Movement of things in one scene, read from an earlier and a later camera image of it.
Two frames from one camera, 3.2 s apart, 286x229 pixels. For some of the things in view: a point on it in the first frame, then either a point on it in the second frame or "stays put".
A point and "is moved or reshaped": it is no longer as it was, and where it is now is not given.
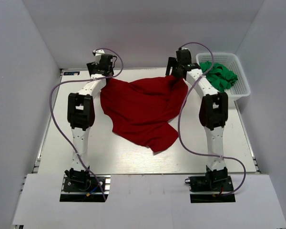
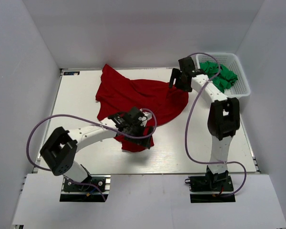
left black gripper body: [92, 66] to [136, 130]
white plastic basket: [241, 88] stays put
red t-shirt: [140, 110] is moved or reshaped
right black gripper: [172, 62] to [176, 74]
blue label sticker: [71, 73] stays put
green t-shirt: [222, 78] stays put
